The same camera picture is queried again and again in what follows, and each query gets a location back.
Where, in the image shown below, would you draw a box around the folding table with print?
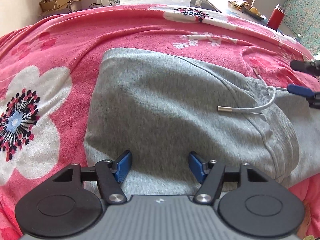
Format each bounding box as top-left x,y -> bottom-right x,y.
228,0 -> 293,37

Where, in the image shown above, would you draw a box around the grey sweatpants with drawstring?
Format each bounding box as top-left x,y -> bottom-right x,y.
84,48 -> 319,194

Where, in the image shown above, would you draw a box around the open cardboard boxes pile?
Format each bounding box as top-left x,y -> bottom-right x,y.
39,0 -> 83,18

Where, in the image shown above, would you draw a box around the pink floral fleece blanket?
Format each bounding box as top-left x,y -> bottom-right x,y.
1,5 -> 319,239

